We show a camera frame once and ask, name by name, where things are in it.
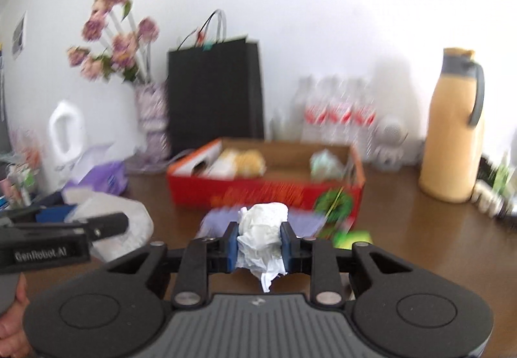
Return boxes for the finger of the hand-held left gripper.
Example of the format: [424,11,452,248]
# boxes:
[83,213,130,241]
[0,205,81,225]

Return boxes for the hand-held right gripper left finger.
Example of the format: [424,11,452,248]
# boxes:
[106,222,240,309]

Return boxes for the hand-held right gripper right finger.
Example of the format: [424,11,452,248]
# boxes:
[280,222,413,308]

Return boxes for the white tissue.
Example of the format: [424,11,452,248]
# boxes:
[236,202,290,294]

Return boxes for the red cardboard box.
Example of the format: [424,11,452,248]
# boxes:
[167,138,366,230]

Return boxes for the person's left hand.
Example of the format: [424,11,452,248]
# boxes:
[0,275,31,358]

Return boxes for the white plastic bag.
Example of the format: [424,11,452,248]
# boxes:
[65,190,155,262]

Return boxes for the purple tissue pack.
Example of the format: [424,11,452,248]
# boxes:
[62,142,130,197]

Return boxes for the colourful desk clutter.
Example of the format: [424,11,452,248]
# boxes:
[0,128,45,209]

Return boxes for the green snack packet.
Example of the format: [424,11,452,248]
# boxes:
[331,229,374,250]

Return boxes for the yellow and white cat plush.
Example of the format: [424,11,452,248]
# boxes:
[218,149,267,180]

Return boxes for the white plastic jug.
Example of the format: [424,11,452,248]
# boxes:
[47,100,88,181]

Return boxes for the pale green crumpled packet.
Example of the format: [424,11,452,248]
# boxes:
[310,150,346,181]

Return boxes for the purple patterned vase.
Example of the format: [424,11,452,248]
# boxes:
[133,81,171,162]

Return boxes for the small clear bottle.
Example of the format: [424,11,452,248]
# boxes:
[271,108,301,141]

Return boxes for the red label water bottle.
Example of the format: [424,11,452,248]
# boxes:
[323,77,350,144]
[299,77,326,142]
[347,79,379,162]

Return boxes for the small white gadget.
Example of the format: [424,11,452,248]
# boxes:
[374,116,407,171]

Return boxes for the black paper bag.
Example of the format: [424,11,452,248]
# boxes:
[167,10,266,157]

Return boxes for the pink artificial flowers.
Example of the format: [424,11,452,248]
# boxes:
[67,0,160,84]

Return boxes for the yellow thermos jug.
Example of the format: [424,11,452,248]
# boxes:
[418,47,485,204]

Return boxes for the cluster of small bottles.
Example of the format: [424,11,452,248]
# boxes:
[470,156,517,229]

